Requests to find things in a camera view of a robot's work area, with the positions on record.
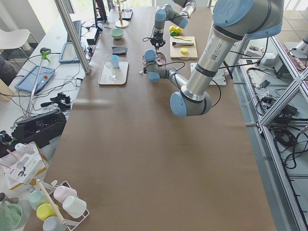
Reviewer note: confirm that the blue plastic cup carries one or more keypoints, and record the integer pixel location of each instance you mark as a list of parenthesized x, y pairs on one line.
[(114, 59)]

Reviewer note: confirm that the stainless steel ice scoop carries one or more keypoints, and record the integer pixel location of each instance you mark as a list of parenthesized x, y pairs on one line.
[(159, 57)]

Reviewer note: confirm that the white cup rack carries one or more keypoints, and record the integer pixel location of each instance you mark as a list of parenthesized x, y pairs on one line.
[(70, 223)]

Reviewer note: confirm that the green lime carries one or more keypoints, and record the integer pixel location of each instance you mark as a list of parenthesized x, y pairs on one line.
[(173, 33)]

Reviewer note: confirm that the cream serving tray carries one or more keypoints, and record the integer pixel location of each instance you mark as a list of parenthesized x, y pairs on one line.
[(121, 74)]

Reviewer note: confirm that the bamboo cutting board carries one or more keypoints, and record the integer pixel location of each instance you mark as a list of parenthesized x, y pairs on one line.
[(183, 47)]

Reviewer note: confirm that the mint green bowl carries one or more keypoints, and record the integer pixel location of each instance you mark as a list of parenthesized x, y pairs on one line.
[(117, 33)]

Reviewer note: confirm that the clear wine glass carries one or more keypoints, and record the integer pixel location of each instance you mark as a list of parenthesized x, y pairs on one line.
[(109, 66)]

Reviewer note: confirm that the aluminium frame post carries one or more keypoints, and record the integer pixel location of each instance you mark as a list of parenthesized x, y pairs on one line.
[(64, 13)]

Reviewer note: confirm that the black keyboard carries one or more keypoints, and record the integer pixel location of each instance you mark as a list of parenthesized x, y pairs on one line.
[(78, 29)]

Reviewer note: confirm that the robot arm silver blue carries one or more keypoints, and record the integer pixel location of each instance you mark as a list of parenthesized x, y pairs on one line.
[(166, 13), (233, 20)]

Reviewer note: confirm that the green reacher grabber tool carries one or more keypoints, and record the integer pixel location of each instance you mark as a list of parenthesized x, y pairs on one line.
[(44, 56)]

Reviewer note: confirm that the yellow plastic cup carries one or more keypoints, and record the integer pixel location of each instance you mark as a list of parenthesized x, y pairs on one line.
[(44, 211)]

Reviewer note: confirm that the cardboard box with cups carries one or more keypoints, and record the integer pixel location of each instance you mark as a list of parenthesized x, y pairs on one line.
[(23, 166)]

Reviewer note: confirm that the pink bowl of ice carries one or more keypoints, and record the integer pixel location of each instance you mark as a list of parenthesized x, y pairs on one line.
[(144, 61)]

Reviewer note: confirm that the grey folded cloth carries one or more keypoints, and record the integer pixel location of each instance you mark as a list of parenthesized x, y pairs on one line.
[(119, 50)]

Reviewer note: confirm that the black monitor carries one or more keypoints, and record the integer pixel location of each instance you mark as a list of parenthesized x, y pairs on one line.
[(100, 16)]

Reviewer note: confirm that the wooden cup tree stand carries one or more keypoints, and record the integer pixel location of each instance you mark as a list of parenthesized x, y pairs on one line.
[(120, 23)]

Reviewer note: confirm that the white plastic cup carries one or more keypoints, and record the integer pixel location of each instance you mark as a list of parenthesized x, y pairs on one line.
[(74, 206)]

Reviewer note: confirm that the pink plastic cup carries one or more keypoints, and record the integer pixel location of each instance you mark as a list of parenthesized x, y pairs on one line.
[(62, 192)]

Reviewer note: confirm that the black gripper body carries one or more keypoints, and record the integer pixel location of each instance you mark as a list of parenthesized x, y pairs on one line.
[(157, 38)]

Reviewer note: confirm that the blue teach pendant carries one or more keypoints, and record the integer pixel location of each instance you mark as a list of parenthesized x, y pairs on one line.
[(27, 82), (68, 54)]

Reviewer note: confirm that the white chair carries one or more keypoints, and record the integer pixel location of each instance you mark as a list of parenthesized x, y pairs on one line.
[(15, 39)]

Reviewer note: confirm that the yellow plastic knife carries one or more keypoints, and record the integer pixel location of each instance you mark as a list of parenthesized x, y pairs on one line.
[(182, 38)]

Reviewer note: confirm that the yellow lemon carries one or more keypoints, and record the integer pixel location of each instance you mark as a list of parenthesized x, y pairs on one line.
[(172, 28), (179, 30)]

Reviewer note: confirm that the steel muddler black tip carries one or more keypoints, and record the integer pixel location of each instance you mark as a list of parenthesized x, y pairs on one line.
[(182, 44)]

